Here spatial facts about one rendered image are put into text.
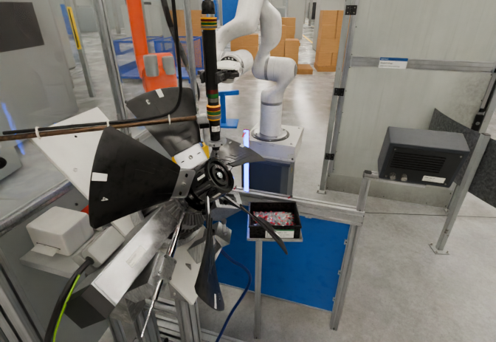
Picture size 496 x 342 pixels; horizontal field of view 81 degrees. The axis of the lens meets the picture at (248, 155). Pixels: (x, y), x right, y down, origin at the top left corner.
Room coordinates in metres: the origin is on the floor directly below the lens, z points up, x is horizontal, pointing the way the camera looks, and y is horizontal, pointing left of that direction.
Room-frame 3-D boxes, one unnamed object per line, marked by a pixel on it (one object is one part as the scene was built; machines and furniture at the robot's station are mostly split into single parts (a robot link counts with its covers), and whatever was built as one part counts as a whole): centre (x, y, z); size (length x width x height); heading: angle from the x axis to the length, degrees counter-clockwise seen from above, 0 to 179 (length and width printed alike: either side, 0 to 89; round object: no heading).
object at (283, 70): (1.52, -0.16, 1.33); 0.19 x 0.12 x 0.24; 69
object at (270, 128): (1.53, -0.13, 1.12); 0.19 x 0.19 x 0.18
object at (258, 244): (0.99, -0.05, 0.40); 0.03 x 0.03 x 0.80; 89
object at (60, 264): (0.90, 0.67, 0.85); 0.36 x 0.24 x 0.03; 164
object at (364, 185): (1.05, -0.51, 0.96); 0.03 x 0.03 x 0.20; 74
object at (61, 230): (0.83, 0.72, 0.92); 0.17 x 0.16 x 0.11; 74
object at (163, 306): (0.78, 0.35, 0.56); 0.19 x 0.04 x 0.04; 74
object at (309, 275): (1.17, -0.09, 0.45); 0.82 x 0.02 x 0.66; 74
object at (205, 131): (0.85, 0.11, 1.33); 0.09 x 0.07 x 0.10; 109
